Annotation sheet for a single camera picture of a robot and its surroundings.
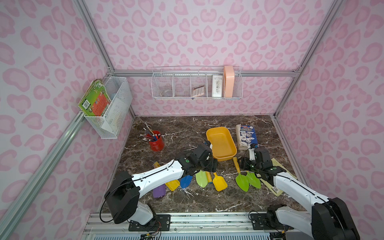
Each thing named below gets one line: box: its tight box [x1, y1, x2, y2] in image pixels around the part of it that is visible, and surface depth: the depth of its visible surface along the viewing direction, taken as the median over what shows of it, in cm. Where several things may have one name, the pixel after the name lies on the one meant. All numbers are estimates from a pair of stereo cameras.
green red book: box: [78, 79, 112, 117], surface depth 73 cm
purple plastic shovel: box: [152, 183, 166, 199], surface depth 85 cm
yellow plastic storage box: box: [206, 126, 238, 162], surface depth 103 cm
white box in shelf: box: [212, 75, 223, 98], surface depth 95 cm
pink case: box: [224, 65, 235, 98], surface depth 84 cm
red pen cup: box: [149, 130, 165, 152], surface depth 95 cm
